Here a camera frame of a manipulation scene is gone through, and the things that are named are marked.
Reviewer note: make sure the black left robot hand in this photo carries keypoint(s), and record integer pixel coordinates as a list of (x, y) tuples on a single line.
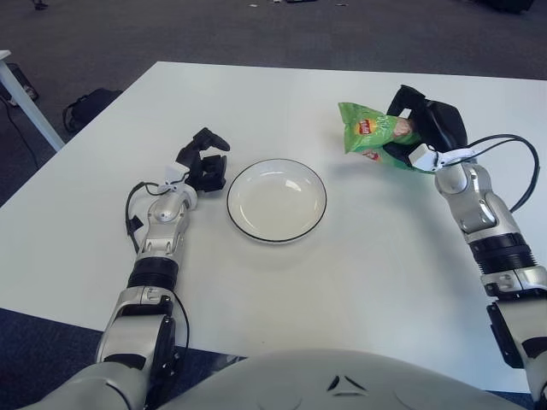
[(197, 171)]

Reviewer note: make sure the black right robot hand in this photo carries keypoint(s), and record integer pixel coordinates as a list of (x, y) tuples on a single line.
[(444, 124)]

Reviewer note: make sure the green snack chips bag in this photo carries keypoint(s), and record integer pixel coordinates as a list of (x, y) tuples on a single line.
[(372, 132)]

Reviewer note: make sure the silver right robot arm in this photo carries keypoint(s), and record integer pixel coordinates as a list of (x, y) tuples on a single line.
[(483, 213)]

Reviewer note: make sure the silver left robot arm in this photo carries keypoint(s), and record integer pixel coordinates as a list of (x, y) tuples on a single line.
[(164, 230)]

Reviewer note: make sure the white plate black rim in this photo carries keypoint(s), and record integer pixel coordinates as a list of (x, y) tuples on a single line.
[(277, 205)]

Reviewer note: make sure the black backpack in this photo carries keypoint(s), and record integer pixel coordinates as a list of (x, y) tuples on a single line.
[(90, 106)]

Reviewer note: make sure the white table leg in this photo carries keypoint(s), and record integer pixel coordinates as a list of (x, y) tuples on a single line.
[(30, 109)]

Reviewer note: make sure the flat black floor item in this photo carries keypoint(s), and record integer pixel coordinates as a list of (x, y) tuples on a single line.
[(301, 1)]

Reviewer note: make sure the black device box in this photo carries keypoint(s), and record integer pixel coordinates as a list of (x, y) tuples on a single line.
[(23, 81)]

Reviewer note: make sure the grey robot torso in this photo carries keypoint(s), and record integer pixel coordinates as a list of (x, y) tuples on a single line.
[(256, 384)]

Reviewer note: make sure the black chair foot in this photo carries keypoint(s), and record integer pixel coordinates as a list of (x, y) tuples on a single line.
[(40, 4)]

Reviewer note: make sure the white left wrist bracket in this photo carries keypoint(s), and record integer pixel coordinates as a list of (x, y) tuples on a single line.
[(172, 173)]

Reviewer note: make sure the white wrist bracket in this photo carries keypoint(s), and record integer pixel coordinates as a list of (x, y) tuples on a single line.
[(421, 156), (172, 173)]

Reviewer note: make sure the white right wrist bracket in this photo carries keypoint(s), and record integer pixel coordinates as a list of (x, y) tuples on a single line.
[(421, 156)]

